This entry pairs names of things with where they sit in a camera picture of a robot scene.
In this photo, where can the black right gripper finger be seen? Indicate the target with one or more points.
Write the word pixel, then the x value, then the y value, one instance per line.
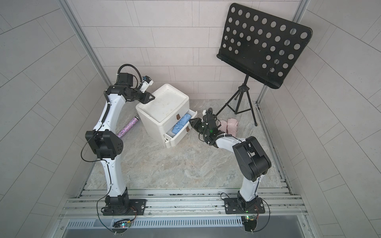
pixel 195 121
pixel 196 126

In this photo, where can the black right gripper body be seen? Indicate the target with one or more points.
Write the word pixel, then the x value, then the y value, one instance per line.
pixel 206 131

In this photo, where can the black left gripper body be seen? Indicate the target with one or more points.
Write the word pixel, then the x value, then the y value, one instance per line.
pixel 139 96

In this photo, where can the blue umbrella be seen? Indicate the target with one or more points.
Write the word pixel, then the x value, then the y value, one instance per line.
pixel 181 123

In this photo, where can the white drawer cabinet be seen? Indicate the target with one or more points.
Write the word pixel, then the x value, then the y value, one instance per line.
pixel 161 114

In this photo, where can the white drawer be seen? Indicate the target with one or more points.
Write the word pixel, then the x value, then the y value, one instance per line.
pixel 173 139

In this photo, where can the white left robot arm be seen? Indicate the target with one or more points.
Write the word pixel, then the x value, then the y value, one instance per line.
pixel 104 142

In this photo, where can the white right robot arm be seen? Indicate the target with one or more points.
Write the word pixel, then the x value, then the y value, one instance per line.
pixel 252 160

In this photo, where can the pink folded umbrella left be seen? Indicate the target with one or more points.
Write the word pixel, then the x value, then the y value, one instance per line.
pixel 223 126

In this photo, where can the pink folded umbrella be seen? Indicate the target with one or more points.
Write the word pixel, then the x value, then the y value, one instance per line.
pixel 223 126
pixel 232 126

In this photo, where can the pink folded umbrella right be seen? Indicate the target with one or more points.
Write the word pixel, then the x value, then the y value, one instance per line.
pixel 232 126

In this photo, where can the purple glitter bottle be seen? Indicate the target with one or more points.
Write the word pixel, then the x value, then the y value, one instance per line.
pixel 128 127

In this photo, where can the black music stand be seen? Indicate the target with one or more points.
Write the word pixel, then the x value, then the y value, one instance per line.
pixel 261 46

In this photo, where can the right circuit board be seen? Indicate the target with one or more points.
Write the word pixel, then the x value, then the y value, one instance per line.
pixel 249 223

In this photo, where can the circuit board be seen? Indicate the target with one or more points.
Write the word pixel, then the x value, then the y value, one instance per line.
pixel 119 227
pixel 249 223

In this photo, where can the left circuit board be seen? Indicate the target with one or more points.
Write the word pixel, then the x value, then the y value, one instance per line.
pixel 119 227

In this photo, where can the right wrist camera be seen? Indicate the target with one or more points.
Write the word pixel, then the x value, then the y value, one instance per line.
pixel 205 114

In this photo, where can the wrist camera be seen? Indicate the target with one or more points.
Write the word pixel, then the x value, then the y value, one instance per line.
pixel 205 114
pixel 146 82

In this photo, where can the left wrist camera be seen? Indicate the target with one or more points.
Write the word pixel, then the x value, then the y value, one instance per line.
pixel 146 82

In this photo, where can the aluminium rail base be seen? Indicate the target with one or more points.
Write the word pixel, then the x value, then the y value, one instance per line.
pixel 174 208

